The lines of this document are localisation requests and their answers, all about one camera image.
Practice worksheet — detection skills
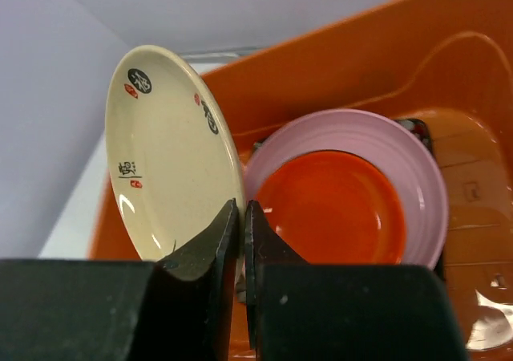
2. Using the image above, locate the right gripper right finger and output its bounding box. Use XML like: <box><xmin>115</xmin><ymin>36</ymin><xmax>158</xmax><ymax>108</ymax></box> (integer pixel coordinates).
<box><xmin>244</xmin><ymin>201</ymin><xmax>468</xmax><ymax>360</ymax></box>

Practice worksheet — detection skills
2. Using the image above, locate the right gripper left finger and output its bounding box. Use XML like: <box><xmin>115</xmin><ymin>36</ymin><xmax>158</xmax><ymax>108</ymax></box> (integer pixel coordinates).
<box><xmin>1</xmin><ymin>200</ymin><xmax>239</xmax><ymax>360</ymax></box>

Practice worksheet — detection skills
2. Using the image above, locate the small orange round plate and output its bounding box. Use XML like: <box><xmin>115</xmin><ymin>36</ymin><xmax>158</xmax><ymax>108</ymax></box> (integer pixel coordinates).
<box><xmin>255</xmin><ymin>151</ymin><xmax>406</xmax><ymax>265</ymax></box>

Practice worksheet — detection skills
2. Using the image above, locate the beige floral round plate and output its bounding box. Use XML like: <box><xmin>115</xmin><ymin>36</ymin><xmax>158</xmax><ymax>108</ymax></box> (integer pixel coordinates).
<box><xmin>104</xmin><ymin>44</ymin><xmax>248</xmax><ymax>288</ymax></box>

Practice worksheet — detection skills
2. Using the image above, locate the pink round plate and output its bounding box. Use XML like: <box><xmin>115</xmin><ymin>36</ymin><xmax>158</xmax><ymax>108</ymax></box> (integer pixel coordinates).
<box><xmin>244</xmin><ymin>109</ymin><xmax>449</xmax><ymax>270</ymax></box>

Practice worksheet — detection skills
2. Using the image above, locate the orange plastic bin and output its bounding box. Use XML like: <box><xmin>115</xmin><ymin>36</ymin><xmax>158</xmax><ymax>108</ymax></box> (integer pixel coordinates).
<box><xmin>91</xmin><ymin>0</ymin><xmax>512</xmax><ymax>360</ymax></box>

